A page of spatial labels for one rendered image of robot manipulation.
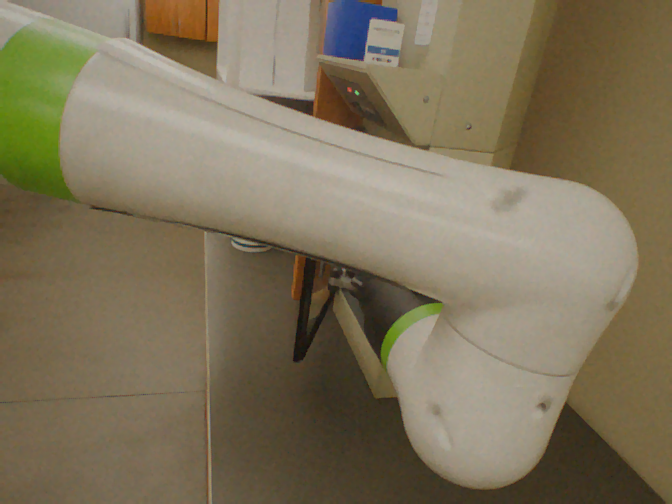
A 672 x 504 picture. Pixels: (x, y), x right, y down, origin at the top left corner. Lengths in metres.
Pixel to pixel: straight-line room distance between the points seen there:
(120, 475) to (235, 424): 1.25
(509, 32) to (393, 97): 0.19
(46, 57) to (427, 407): 0.33
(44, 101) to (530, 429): 0.36
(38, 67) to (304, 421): 0.67
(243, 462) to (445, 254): 0.56
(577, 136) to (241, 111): 0.91
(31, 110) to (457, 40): 0.54
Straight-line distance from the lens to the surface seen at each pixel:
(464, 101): 0.73
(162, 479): 2.01
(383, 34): 0.77
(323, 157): 0.29
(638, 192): 1.01
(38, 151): 0.33
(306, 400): 0.88
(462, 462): 0.36
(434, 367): 0.35
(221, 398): 0.88
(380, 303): 0.45
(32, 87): 0.33
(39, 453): 2.20
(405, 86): 0.69
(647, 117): 1.02
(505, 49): 0.75
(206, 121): 0.30
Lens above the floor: 1.52
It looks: 23 degrees down
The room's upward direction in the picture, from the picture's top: 9 degrees clockwise
